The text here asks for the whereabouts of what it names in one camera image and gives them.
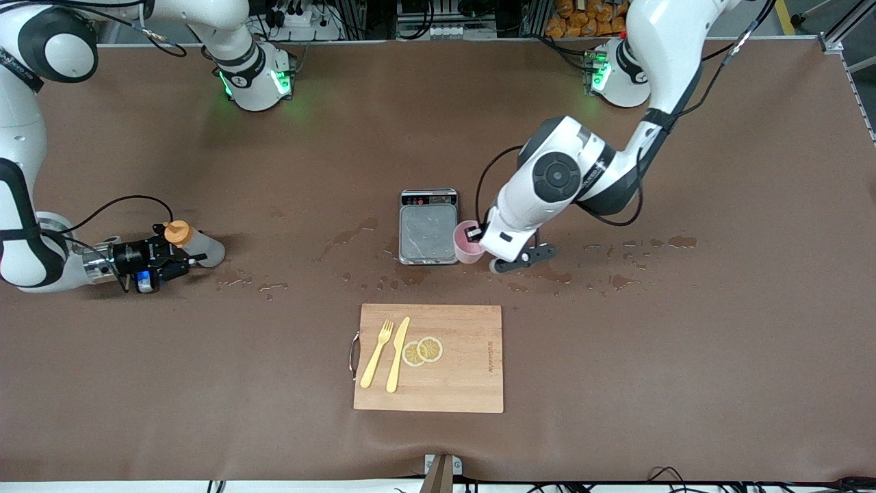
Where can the white power strip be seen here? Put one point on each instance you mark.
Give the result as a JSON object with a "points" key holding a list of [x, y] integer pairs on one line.
{"points": [[315, 29]]}

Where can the orange snack packets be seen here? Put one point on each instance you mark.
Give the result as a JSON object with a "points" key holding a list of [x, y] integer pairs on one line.
{"points": [[582, 20]]}

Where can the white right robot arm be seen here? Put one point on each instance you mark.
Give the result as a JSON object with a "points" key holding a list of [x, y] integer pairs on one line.
{"points": [[17, 116]]}

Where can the yellow plastic fork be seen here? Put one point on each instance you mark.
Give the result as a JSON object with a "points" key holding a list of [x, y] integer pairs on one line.
{"points": [[375, 359]]}

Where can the lemon slice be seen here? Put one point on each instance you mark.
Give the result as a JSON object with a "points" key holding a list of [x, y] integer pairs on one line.
{"points": [[431, 349], [410, 355]]}

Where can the metal table edge bracket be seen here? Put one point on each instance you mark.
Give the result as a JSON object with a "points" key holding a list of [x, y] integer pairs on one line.
{"points": [[441, 476]]}

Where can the wooden cutting board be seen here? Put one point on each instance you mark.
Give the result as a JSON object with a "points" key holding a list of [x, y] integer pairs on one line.
{"points": [[465, 370]]}

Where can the silver digital kitchen scale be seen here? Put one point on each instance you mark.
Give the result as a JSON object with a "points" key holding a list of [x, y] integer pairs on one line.
{"points": [[429, 236]]}

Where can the squeeze bottle with orange cap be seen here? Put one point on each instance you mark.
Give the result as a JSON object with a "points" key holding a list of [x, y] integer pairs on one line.
{"points": [[205, 248]]}

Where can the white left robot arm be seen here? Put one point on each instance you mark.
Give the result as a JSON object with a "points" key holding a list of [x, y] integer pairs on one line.
{"points": [[667, 55]]}

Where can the aluminium frame rail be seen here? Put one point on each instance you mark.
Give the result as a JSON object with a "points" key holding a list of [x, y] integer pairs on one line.
{"points": [[830, 44]]}

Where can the pink plastic cup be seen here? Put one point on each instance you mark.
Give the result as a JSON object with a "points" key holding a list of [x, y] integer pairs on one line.
{"points": [[469, 255]]}

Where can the yellow plastic knife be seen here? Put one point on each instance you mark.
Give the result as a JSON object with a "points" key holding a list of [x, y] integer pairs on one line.
{"points": [[395, 363]]}

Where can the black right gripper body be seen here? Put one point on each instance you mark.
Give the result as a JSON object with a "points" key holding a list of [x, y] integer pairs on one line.
{"points": [[130, 257]]}

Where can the white connector block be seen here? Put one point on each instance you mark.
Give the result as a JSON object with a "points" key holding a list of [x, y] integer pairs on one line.
{"points": [[452, 32]]}

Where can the brown table mat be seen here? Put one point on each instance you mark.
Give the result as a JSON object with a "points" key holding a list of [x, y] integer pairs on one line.
{"points": [[616, 376]]}

